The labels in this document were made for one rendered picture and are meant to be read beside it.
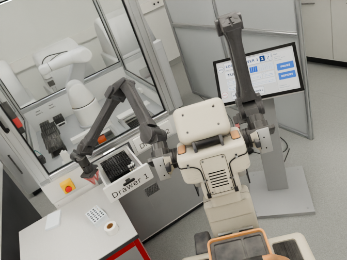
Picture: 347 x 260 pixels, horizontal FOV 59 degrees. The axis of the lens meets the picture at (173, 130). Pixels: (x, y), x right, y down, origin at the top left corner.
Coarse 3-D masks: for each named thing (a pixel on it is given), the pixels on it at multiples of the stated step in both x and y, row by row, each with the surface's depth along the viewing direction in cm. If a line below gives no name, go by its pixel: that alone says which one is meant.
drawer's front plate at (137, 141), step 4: (168, 120) 214; (160, 124) 212; (164, 124) 213; (168, 124) 214; (164, 128) 214; (168, 128) 216; (168, 132) 217; (172, 132) 218; (132, 140) 208; (136, 140) 207; (140, 140) 209; (136, 144) 209; (140, 144) 210; (144, 144) 211; (148, 144) 213; (136, 148) 210; (140, 148) 211; (144, 148) 212
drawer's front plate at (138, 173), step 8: (136, 168) 179; (144, 168) 179; (128, 176) 176; (136, 176) 179; (144, 176) 181; (152, 176) 184; (112, 184) 174; (120, 184) 176; (128, 184) 178; (112, 192) 175; (120, 192) 178; (128, 192) 180; (112, 200) 177
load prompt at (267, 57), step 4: (256, 56) 195; (260, 56) 194; (264, 56) 193; (268, 56) 193; (248, 60) 196; (252, 60) 196; (256, 60) 195; (260, 60) 194; (264, 60) 193; (268, 60) 193; (224, 64) 201; (228, 64) 200; (248, 64) 196; (252, 64) 196; (224, 68) 201; (228, 68) 200; (232, 68) 199
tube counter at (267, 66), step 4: (260, 64) 194; (264, 64) 193; (268, 64) 192; (272, 64) 192; (248, 68) 196; (252, 68) 195; (256, 68) 194; (260, 68) 194; (264, 68) 193; (268, 68) 192; (272, 68) 191; (252, 72) 195
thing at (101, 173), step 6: (120, 150) 208; (126, 150) 210; (108, 156) 206; (132, 156) 203; (96, 162) 204; (138, 162) 189; (96, 168) 199; (102, 168) 207; (102, 174) 201; (102, 180) 186; (108, 180) 194
